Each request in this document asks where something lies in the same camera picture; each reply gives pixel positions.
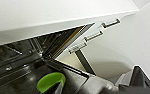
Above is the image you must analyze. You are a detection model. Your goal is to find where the white drawer stack beside dishwasher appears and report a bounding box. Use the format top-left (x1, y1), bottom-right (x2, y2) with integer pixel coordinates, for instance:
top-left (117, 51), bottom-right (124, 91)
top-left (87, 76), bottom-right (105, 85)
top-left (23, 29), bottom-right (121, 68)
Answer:
top-left (54, 12), bottom-right (150, 81)

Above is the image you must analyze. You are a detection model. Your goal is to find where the green plastic bowl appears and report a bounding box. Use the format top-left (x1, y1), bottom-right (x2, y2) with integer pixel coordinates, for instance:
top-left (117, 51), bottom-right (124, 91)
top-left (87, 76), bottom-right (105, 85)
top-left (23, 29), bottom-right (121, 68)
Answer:
top-left (35, 71), bottom-right (67, 94)

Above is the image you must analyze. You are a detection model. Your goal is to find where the steel drawer pull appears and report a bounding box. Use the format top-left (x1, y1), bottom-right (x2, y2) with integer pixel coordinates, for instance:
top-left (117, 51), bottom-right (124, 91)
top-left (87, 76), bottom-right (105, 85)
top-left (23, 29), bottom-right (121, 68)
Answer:
top-left (101, 18), bottom-right (122, 29)
top-left (84, 30), bottom-right (104, 43)
top-left (68, 43), bottom-right (89, 55)

